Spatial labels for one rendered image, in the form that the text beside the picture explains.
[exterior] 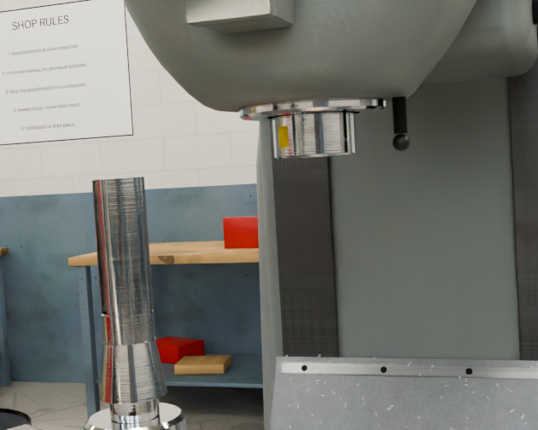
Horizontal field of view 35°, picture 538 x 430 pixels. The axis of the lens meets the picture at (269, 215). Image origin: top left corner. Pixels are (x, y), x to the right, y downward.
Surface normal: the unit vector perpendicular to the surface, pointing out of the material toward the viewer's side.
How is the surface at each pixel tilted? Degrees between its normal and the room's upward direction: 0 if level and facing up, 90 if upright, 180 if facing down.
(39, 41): 90
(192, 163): 90
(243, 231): 90
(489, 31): 99
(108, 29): 90
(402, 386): 63
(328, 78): 150
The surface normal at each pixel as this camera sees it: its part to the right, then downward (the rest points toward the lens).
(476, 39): -0.26, 0.51
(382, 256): -0.32, 0.07
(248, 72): -0.27, 0.71
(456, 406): -0.30, -0.39
